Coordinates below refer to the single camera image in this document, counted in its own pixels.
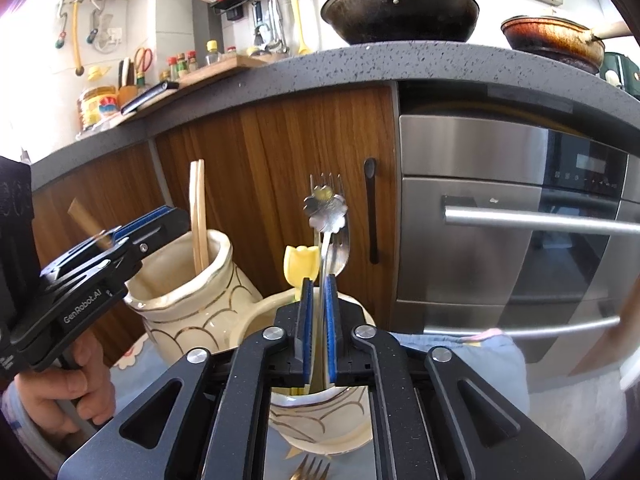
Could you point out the wooden kitchen cabinet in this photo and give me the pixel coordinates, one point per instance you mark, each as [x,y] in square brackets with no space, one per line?
[275,150]
[75,185]

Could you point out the yellow cap bottle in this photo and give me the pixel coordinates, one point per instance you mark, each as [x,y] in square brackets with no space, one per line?
[212,52]

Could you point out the bamboo chopstick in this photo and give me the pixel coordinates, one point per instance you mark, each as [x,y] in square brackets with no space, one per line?
[194,210]
[82,215]
[202,210]

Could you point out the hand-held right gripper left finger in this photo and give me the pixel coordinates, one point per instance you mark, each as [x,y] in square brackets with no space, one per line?
[307,330]

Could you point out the yellow spatula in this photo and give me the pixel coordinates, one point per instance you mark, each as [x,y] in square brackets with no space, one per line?
[300,30]

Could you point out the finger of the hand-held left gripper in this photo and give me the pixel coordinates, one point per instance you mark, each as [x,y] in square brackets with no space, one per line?
[85,270]
[145,222]

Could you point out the silver fork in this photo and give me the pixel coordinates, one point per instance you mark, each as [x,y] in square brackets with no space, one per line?
[341,257]
[320,180]

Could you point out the blue cartoon printed cloth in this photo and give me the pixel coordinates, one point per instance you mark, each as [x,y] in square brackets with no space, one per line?
[475,360]

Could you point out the stainless steel oven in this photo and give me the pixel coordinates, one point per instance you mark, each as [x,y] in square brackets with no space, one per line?
[500,170]

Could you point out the grey speckled countertop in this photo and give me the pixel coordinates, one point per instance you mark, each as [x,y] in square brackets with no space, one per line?
[350,65]

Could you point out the yellow printed tub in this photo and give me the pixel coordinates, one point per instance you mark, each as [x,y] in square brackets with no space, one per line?
[97,107]

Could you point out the flower-shaped silver spoon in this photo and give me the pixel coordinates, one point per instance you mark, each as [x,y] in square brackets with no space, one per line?
[325,212]

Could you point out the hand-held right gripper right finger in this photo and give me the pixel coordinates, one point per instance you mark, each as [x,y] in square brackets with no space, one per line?
[330,330]

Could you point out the wooden cutting board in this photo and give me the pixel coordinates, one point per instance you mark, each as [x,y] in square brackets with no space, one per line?
[215,70]

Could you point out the white wall socket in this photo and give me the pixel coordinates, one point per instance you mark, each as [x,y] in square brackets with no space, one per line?
[109,40]

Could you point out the green kitchen appliance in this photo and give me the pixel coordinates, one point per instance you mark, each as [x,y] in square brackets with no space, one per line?
[620,75]

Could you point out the gold fork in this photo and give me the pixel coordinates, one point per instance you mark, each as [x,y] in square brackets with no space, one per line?
[312,470]

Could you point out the black wok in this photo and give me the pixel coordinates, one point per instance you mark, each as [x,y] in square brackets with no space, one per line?
[400,10]

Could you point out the hanging metal utensil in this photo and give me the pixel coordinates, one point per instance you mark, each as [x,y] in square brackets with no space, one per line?
[279,25]
[261,30]

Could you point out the copper frying pan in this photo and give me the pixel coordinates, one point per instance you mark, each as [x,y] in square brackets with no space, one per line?
[550,40]

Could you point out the knife block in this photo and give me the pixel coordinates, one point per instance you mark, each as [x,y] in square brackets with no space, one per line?
[127,85]

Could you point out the person's left hand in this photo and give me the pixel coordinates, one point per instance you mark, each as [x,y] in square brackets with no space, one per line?
[75,395]

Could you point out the white floral ceramic utensil holder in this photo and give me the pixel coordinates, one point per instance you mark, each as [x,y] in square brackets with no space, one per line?
[200,320]

